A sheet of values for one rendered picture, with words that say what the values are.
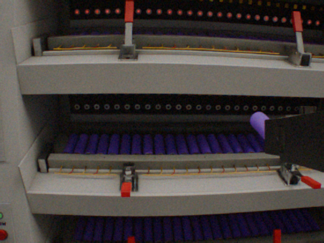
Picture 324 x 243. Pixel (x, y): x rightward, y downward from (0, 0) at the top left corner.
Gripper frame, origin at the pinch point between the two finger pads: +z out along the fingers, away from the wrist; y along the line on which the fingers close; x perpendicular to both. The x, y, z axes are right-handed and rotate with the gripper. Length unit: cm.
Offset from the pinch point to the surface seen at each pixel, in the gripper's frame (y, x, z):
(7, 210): 33.6, 12.0, 21.3
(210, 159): 1.3, 4.1, 24.6
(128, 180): 14.4, 6.4, 19.7
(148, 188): 11.4, 8.1, 22.3
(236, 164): -3.4, 4.9, 25.1
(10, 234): 33.7, 16.1, 22.1
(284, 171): -11.2, 6.2, 22.6
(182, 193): 6.4, 8.7, 21.2
